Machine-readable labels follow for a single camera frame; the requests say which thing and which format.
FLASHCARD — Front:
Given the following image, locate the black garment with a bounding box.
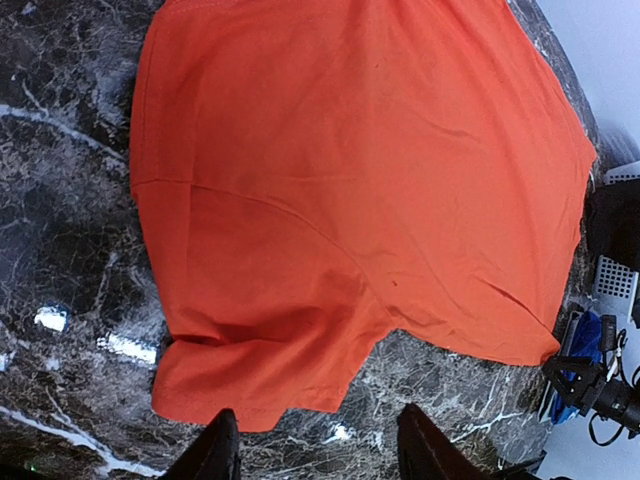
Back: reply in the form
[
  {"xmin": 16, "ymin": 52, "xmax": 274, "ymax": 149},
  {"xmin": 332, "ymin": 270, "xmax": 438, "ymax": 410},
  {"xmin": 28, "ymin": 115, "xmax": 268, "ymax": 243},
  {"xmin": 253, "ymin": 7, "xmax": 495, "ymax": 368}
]
[{"xmin": 585, "ymin": 179, "xmax": 639, "ymax": 272}]

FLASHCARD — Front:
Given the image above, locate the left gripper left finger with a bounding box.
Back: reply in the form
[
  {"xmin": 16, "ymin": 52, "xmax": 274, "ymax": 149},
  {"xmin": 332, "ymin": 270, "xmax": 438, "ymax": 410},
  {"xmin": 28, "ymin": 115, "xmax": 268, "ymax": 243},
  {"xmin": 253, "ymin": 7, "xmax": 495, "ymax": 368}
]
[{"xmin": 162, "ymin": 409, "xmax": 241, "ymax": 480}]

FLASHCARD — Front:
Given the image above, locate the blue printed t-shirt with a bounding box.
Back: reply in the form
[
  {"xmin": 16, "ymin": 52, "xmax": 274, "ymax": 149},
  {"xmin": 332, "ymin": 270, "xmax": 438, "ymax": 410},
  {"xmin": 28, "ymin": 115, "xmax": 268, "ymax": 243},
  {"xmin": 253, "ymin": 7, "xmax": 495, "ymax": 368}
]
[{"xmin": 551, "ymin": 311, "xmax": 602, "ymax": 425}]

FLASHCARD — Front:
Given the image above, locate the white laundry basket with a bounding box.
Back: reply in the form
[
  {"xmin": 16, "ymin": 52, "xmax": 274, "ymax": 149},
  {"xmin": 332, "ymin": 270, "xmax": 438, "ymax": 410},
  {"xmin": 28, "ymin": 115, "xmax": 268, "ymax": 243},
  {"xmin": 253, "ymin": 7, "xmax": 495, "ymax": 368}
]
[{"xmin": 592, "ymin": 161, "xmax": 639, "ymax": 323}]

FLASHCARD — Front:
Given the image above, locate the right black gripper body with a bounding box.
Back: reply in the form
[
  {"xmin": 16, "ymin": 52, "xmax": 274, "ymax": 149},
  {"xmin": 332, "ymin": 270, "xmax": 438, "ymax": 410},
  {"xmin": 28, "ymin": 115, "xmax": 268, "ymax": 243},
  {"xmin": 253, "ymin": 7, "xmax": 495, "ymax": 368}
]
[{"xmin": 576, "ymin": 368, "xmax": 628, "ymax": 415}]

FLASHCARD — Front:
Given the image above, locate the red t-shirt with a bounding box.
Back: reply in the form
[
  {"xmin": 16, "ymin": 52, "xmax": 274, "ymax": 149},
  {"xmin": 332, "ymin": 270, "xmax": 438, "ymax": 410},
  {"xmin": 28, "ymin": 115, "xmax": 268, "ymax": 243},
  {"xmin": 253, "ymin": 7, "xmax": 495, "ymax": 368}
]
[{"xmin": 130, "ymin": 1, "xmax": 596, "ymax": 432}]

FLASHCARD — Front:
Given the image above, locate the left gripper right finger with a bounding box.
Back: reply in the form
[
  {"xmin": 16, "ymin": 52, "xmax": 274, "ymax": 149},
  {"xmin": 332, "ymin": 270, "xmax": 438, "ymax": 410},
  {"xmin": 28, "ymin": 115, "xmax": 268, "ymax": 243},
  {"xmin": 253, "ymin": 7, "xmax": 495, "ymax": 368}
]
[{"xmin": 397, "ymin": 404, "xmax": 475, "ymax": 479}]

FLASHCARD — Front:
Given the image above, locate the grey folded garment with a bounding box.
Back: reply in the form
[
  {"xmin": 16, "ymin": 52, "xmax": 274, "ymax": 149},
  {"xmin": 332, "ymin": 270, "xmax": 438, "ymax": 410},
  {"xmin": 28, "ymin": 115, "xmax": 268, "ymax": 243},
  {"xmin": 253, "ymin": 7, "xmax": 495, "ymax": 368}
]
[{"xmin": 538, "ymin": 310, "xmax": 583, "ymax": 423}]

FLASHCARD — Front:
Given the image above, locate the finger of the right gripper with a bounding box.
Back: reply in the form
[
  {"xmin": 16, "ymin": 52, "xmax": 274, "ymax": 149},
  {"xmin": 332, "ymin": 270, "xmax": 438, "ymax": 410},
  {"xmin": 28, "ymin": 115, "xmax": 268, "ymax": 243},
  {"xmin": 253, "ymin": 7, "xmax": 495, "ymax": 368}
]
[{"xmin": 542, "ymin": 355, "xmax": 595, "ymax": 405}]

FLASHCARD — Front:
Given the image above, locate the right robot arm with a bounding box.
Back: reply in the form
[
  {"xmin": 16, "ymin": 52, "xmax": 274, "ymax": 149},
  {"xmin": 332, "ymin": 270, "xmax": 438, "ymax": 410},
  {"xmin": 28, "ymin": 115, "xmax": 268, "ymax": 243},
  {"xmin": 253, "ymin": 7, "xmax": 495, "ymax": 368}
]
[{"xmin": 542, "ymin": 356, "xmax": 639, "ymax": 447}]

